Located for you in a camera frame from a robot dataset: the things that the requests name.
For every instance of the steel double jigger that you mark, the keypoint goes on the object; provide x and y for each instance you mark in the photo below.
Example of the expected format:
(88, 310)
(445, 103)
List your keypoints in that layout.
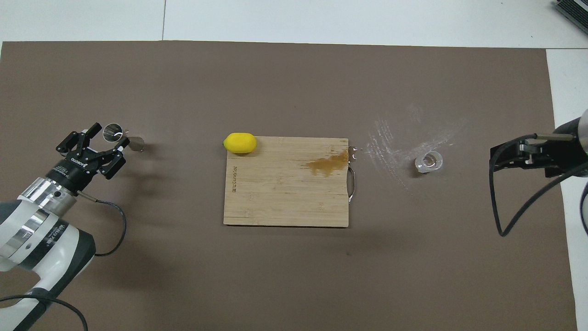
(112, 132)

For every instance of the small clear glass cup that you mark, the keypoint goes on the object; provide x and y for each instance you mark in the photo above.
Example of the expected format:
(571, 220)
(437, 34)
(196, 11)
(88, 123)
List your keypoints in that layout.
(429, 162)

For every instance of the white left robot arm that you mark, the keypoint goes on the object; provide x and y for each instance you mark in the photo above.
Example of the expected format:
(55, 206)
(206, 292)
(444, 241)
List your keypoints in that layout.
(46, 257)

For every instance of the bamboo cutting board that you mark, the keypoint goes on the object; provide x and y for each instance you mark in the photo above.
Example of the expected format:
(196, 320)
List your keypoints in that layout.
(275, 197)

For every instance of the grey ribbed device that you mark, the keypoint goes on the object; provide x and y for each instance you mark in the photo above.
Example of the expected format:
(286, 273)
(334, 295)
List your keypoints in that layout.
(576, 8)

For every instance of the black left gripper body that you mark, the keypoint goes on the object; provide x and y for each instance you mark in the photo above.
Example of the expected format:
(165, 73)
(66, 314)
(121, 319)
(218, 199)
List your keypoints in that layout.
(80, 166)

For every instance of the yellow lemon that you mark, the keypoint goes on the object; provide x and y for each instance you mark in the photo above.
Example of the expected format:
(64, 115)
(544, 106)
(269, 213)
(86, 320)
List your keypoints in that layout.
(240, 143)

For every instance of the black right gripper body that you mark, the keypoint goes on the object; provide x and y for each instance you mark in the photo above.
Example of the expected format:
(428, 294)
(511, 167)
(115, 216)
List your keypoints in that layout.
(561, 161)

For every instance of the brown table mat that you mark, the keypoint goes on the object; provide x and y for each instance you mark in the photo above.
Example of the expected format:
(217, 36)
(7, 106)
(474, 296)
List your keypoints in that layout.
(229, 276)

